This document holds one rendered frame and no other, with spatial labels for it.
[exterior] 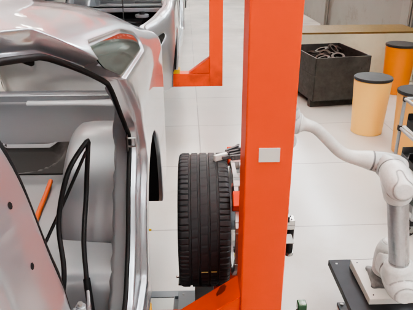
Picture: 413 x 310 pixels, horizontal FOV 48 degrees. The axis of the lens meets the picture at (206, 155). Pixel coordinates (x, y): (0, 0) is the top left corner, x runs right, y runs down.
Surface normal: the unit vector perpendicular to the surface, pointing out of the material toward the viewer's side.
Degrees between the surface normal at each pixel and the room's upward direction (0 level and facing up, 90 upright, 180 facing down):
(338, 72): 90
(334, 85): 90
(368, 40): 90
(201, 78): 90
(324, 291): 0
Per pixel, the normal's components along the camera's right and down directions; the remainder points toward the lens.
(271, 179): 0.02, 0.40
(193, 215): 0.01, -0.17
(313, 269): 0.00, -0.91
